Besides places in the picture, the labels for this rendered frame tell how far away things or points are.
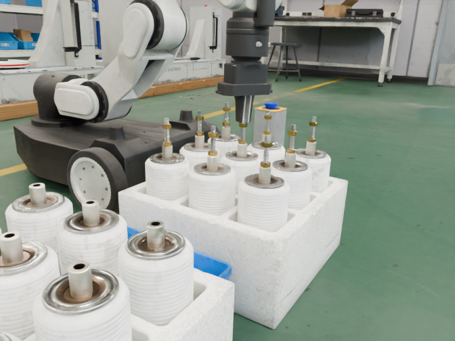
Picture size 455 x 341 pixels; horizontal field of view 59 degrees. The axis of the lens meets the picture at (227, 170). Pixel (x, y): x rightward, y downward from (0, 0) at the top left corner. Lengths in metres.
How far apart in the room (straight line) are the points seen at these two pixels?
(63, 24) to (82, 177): 2.09
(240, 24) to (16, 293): 0.60
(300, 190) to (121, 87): 0.75
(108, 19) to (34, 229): 3.07
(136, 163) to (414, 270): 0.78
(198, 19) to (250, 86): 3.80
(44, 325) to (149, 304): 0.13
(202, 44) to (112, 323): 4.22
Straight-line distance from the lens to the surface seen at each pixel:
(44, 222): 0.65
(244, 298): 0.79
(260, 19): 0.81
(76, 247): 0.57
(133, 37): 1.24
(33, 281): 0.51
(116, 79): 1.37
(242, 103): 0.86
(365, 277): 0.99
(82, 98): 1.43
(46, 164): 1.43
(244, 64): 0.84
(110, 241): 0.57
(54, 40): 3.16
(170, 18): 1.26
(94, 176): 1.18
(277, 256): 0.70
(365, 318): 0.86
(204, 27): 4.58
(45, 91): 1.62
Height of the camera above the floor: 0.51
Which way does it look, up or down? 19 degrees down
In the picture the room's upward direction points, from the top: 2 degrees clockwise
